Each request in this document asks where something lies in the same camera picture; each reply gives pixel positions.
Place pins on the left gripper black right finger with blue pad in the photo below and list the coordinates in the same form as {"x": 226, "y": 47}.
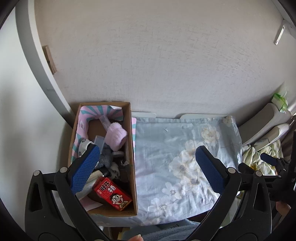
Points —
{"x": 213, "y": 169}

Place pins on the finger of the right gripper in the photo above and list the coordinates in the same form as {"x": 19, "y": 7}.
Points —
{"x": 249, "y": 175}
{"x": 271, "y": 160}

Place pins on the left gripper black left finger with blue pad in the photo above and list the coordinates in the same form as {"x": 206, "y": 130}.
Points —
{"x": 81, "y": 169}

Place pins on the white black spotted sock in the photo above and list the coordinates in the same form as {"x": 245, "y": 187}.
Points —
{"x": 83, "y": 146}

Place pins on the silver foil tube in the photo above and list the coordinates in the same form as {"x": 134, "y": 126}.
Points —
{"x": 94, "y": 177}

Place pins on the grey paw plush sock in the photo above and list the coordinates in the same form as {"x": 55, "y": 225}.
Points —
{"x": 105, "y": 159}

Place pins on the person's right hand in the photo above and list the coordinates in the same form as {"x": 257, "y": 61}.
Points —
{"x": 282, "y": 208}

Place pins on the floral green yellow quilt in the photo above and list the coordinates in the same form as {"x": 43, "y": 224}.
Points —
{"x": 251, "y": 157}

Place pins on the red cartoon milk carton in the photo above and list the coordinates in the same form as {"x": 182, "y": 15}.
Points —
{"x": 106, "y": 189}

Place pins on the white black fuzzy sock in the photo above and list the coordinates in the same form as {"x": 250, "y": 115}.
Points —
{"x": 114, "y": 171}

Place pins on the cardboard box pink lining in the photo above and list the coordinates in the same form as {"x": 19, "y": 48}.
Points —
{"x": 88, "y": 125}

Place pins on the black sock bundle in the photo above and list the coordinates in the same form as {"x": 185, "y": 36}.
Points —
{"x": 124, "y": 162}

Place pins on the light blue floral cloth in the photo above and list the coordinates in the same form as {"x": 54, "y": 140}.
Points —
{"x": 170, "y": 184}

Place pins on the pink fluffy sock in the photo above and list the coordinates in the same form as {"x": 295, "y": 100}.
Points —
{"x": 116, "y": 136}

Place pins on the green white packet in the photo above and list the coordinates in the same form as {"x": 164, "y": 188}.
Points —
{"x": 280, "y": 102}

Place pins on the white folding table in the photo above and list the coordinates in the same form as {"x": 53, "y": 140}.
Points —
{"x": 180, "y": 116}

